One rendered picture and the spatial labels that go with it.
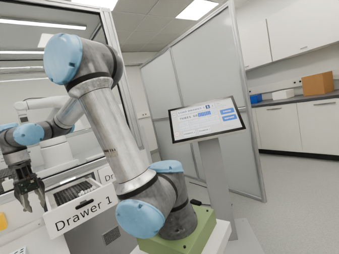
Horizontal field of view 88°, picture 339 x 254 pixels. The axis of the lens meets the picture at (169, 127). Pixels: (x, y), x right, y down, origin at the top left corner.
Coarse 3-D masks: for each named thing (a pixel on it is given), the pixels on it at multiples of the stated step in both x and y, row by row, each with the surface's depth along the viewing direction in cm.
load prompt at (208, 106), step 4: (208, 104) 137; (212, 104) 136; (188, 108) 139; (192, 108) 138; (196, 108) 137; (200, 108) 136; (204, 108) 135; (208, 108) 135; (180, 112) 138; (184, 112) 138; (188, 112) 137; (192, 112) 136
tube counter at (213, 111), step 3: (204, 111) 134; (207, 111) 133; (210, 111) 133; (213, 111) 132; (216, 111) 132; (192, 114) 135; (195, 114) 134; (198, 114) 134; (201, 114) 133; (204, 114) 133; (207, 114) 132; (210, 114) 131; (195, 117) 133
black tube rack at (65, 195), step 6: (72, 186) 103; (78, 186) 100; (84, 186) 98; (90, 186) 96; (60, 192) 98; (66, 192) 96; (72, 192) 94; (78, 192) 92; (84, 192) 90; (54, 198) 91; (60, 198) 90; (66, 198) 87; (72, 198) 87
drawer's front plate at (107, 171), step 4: (104, 168) 115; (108, 168) 117; (100, 172) 114; (104, 172) 115; (108, 172) 117; (112, 172) 119; (100, 176) 114; (104, 176) 115; (108, 176) 117; (112, 176) 118; (100, 180) 114; (104, 180) 115; (108, 180) 117; (112, 180) 118; (104, 184) 115
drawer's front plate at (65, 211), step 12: (96, 192) 81; (108, 192) 85; (72, 204) 75; (96, 204) 81; (108, 204) 85; (48, 216) 70; (60, 216) 72; (72, 216) 75; (48, 228) 70; (60, 228) 72; (72, 228) 75
